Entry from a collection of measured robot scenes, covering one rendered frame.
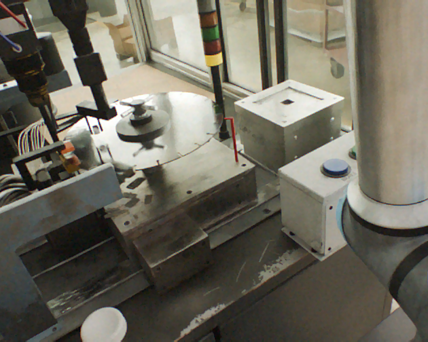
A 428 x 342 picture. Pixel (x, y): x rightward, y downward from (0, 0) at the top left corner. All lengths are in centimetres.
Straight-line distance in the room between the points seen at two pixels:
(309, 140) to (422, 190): 47
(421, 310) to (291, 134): 48
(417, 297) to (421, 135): 17
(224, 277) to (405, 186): 38
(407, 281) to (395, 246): 4
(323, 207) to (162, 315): 32
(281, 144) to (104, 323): 49
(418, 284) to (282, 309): 41
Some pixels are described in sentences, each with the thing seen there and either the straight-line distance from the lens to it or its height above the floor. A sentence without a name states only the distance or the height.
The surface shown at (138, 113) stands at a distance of 78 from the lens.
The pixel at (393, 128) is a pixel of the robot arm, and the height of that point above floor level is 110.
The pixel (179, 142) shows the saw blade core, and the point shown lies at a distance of 72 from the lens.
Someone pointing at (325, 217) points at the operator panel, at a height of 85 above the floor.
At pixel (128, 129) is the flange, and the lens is 79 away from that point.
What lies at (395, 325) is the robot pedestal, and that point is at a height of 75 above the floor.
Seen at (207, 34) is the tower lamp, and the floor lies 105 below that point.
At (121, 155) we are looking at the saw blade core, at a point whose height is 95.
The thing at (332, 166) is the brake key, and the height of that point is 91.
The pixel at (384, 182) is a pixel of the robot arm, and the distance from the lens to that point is 45.
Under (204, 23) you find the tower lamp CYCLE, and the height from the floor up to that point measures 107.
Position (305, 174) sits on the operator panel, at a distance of 69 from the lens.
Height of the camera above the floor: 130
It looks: 34 degrees down
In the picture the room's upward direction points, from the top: 10 degrees counter-clockwise
